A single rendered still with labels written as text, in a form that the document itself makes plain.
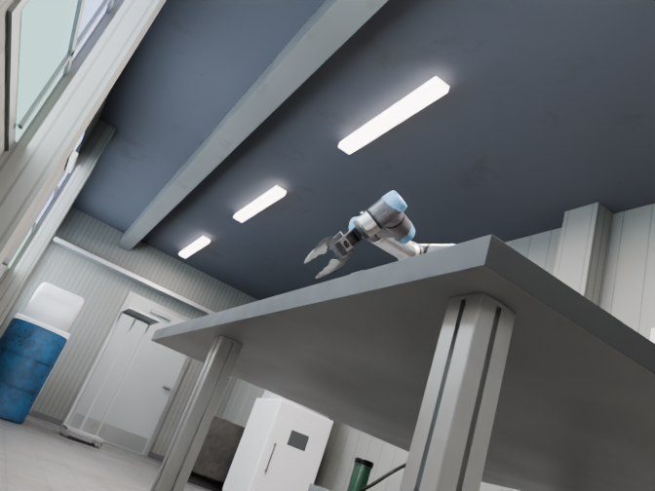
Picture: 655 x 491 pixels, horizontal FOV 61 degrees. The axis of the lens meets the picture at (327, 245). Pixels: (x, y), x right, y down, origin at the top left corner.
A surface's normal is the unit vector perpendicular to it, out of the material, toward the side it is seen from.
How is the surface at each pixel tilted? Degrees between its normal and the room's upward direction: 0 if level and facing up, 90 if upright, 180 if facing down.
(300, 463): 90
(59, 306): 72
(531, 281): 90
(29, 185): 90
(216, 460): 90
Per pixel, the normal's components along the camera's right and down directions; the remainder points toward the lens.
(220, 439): 0.34, -0.28
